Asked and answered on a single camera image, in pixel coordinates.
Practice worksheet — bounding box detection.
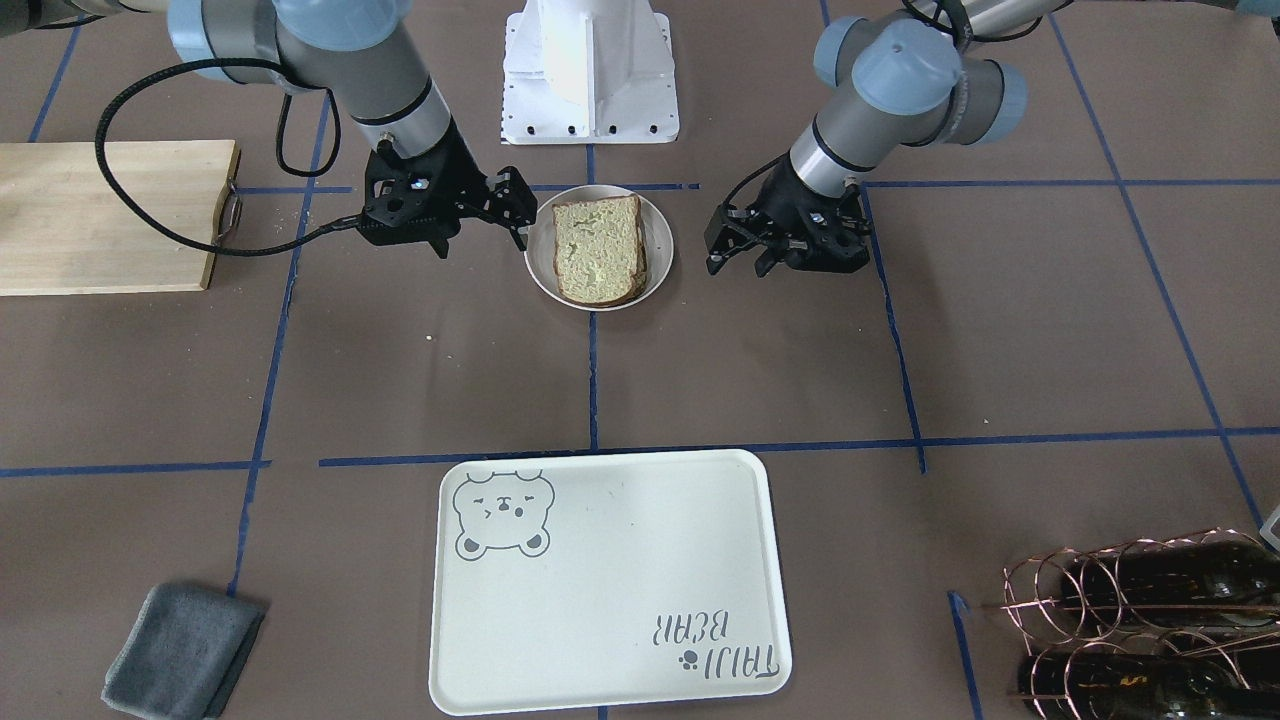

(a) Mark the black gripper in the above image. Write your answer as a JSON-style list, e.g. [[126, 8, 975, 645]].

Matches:
[[704, 160, 870, 278], [356, 140, 538, 260]]

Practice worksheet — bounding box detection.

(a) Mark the bread slice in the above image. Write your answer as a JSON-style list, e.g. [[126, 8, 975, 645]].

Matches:
[[552, 193, 648, 307]]

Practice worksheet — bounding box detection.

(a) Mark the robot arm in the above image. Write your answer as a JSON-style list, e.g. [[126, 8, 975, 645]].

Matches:
[[3, 1, 538, 258], [705, 1, 1064, 277]]

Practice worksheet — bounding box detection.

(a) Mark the cream bear tray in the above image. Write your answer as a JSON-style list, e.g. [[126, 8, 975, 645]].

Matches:
[[428, 448, 794, 717]]

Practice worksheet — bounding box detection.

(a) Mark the white round plate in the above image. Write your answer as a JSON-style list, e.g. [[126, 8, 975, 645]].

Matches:
[[525, 184, 675, 313]]

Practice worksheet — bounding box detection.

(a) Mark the wooden cutting board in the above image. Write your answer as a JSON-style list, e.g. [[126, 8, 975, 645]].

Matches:
[[1, 138, 241, 296]]

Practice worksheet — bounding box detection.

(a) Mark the grey folded cloth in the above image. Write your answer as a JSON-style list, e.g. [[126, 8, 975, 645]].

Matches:
[[101, 582, 266, 719]]

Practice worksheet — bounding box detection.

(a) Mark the dark green wine bottle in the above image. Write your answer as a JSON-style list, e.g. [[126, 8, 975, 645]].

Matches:
[[1060, 538, 1279, 630]]

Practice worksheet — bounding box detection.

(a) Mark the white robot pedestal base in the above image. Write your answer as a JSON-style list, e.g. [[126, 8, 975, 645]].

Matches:
[[500, 1, 681, 145]]

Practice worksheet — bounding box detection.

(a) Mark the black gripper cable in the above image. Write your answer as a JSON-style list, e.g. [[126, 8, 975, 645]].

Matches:
[[93, 56, 366, 259]]

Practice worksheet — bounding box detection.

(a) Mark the copper wire bottle rack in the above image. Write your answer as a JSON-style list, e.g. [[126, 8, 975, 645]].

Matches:
[[995, 528, 1279, 719]]

